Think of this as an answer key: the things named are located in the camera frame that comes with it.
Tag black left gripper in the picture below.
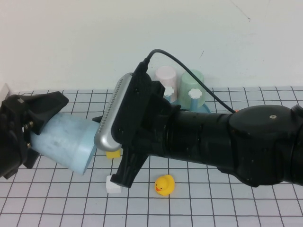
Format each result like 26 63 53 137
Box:
0 90 70 180

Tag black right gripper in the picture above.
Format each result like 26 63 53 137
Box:
91 61 182 189

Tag light blue plastic cup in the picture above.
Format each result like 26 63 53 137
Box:
29 112 100 175

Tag pale pink plastic cup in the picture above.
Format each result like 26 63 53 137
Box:
155 66 178 104

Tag pale green plastic cup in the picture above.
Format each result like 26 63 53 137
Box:
178 69 205 111

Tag blue cup stand with pegs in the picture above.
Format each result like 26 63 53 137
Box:
163 86 212 114

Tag white cube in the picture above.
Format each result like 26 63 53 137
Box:
106 175 123 194

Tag grey panel at table edge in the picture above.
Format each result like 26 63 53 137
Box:
0 83 10 100

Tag yellow rubber duck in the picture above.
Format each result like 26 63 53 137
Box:
154 174 176 196

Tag grid-patterned tablecloth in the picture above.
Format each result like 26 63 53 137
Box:
0 86 303 227

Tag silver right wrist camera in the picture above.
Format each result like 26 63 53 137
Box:
94 72 133 152

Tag black right camera cable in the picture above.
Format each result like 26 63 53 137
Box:
142 49 239 114

